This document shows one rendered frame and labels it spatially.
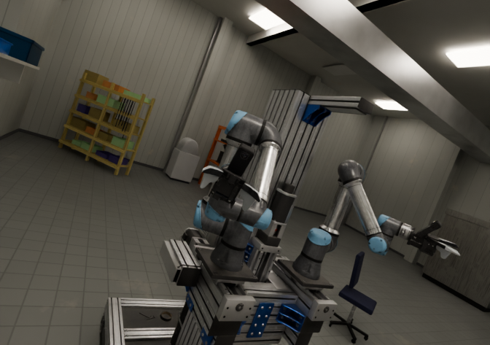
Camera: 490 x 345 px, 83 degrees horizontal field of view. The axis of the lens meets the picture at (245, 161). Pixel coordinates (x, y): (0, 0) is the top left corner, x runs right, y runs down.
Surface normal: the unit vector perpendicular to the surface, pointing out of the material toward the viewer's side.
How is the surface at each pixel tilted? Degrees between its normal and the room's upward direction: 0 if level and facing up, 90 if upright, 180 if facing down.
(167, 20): 90
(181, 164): 90
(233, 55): 90
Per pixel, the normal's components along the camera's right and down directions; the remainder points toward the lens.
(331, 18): 0.45, 0.22
